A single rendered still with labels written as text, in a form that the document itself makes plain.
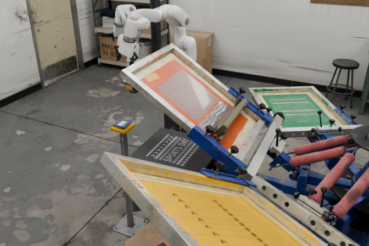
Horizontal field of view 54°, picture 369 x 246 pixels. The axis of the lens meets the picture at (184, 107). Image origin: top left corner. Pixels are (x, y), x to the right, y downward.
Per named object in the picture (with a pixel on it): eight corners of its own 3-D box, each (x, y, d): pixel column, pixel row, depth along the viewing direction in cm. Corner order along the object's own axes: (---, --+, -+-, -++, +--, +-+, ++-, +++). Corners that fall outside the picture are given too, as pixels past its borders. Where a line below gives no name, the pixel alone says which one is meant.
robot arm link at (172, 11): (173, 22, 253) (191, 25, 245) (154, 32, 238) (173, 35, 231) (171, -1, 245) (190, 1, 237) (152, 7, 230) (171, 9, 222)
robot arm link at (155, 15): (162, 23, 231) (140, 33, 216) (146, 15, 236) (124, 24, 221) (164, 11, 226) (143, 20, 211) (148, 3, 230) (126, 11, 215)
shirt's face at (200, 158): (127, 158, 226) (127, 157, 226) (161, 128, 262) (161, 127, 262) (198, 178, 208) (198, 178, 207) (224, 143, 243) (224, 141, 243)
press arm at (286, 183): (158, 159, 241) (158, 151, 238) (163, 155, 246) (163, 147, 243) (363, 214, 193) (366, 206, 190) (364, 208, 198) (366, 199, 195)
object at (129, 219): (112, 230, 300) (100, 128, 259) (127, 213, 318) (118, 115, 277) (134, 239, 292) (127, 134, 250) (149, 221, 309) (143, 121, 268)
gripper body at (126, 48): (139, 39, 218) (136, 56, 224) (126, 33, 221) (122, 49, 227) (133, 43, 212) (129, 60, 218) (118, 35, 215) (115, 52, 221)
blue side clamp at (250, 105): (223, 96, 234) (229, 89, 230) (225, 93, 238) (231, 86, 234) (260, 126, 231) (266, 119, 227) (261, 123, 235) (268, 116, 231)
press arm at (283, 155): (264, 152, 204) (269, 146, 201) (267, 147, 209) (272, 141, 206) (289, 172, 202) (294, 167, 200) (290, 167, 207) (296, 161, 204)
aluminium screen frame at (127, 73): (118, 75, 194) (121, 70, 191) (169, 46, 241) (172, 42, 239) (234, 171, 186) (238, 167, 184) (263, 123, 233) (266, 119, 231)
